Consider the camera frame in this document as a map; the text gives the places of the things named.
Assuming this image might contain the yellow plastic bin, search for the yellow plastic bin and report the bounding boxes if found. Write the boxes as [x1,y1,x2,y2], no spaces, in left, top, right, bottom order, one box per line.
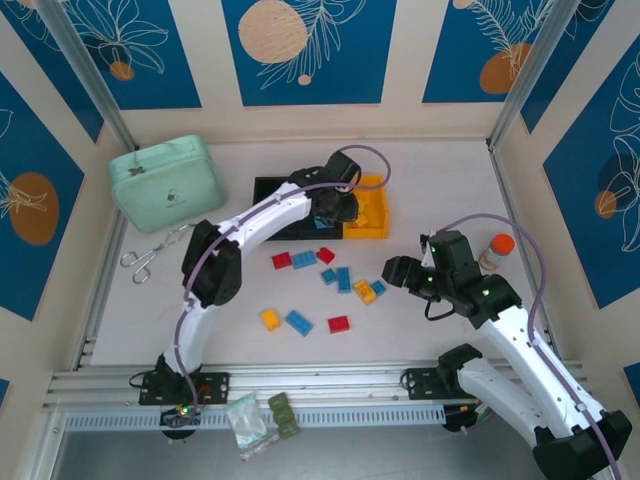
[342,172,392,240]

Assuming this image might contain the orange-capped bottle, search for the orange-capped bottle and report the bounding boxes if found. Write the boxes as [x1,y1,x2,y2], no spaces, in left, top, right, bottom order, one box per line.
[478,233,517,273]

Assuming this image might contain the mint green zip case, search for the mint green zip case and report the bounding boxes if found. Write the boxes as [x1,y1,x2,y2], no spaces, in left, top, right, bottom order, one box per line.
[108,133,226,235]

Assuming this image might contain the metal scissor tongs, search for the metal scissor tongs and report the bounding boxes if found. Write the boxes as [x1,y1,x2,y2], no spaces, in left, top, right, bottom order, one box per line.
[119,223,201,285]

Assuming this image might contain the clear plastic bag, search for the clear plastic bag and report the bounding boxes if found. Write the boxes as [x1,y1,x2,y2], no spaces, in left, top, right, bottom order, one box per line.
[225,391,270,450]

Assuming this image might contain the small clear packet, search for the small clear packet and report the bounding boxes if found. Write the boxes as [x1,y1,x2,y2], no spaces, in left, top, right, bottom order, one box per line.
[238,433,282,462]

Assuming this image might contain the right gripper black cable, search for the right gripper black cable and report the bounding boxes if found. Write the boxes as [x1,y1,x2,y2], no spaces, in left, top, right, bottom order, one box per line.
[424,297,454,322]

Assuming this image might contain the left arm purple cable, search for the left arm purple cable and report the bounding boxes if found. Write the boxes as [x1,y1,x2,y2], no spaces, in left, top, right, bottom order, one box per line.
[174,143,392,416]

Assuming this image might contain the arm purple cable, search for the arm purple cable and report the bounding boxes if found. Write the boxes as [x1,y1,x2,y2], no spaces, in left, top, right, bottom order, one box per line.
[174,143,392,416]
[428,213,621,480]

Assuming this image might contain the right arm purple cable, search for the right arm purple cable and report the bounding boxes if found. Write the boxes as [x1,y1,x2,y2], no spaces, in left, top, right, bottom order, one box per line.
[428,213,621,480]

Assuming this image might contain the aluminium side rail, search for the aluminium side rail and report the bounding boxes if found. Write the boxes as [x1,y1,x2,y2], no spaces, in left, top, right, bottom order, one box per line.
[72,144,139,374]
[487,142,579,364]

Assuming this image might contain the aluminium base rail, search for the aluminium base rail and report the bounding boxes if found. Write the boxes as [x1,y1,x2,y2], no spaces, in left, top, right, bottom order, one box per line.
[42,360,589,411]

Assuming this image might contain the white slotted cable duct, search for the white slotted cable duct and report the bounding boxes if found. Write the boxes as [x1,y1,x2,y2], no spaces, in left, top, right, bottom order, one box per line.
[63,404,447,432]

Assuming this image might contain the aluminium frame post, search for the aluminium frame post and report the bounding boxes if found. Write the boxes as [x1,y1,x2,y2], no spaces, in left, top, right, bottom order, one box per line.
[485,0,585,152]
[35,0,139,151]

